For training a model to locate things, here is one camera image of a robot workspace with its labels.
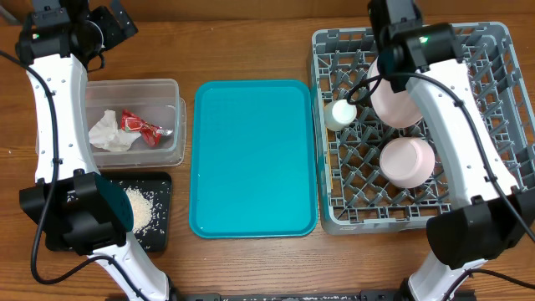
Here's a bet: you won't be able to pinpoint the grey dish rack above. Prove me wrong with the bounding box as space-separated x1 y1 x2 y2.
310 22 534 235

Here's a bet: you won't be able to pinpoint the red snack wrapper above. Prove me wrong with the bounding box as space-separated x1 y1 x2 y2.
120 110 173 147

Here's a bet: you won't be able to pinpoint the pink bowl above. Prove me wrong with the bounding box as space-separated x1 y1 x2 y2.
380 137 435 188

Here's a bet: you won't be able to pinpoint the rice and food scraps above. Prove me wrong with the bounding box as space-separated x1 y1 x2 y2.
62 186 168 251

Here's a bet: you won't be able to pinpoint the cream cup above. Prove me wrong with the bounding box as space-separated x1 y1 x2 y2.
324 99 357 131

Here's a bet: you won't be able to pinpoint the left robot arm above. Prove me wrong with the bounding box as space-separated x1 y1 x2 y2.
16 1 179 300

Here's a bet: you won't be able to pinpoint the clear plastic bin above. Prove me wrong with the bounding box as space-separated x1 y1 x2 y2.
85 79 186 171

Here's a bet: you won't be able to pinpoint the teal plastic tray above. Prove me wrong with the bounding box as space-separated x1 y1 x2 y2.
189 79 318 239

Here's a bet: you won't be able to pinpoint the white napkin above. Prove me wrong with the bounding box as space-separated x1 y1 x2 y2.
89 110 141 152

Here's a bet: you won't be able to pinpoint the pink plate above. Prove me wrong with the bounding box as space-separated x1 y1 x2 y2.
370 79 422 129

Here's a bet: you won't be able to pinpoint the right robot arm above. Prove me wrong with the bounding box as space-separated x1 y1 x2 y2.
368 0 534 300

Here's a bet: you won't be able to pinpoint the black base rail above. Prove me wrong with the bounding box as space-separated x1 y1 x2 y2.
179 288 477 301

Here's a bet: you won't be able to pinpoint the black plastic tray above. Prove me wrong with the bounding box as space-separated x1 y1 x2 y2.
44 170 173 253

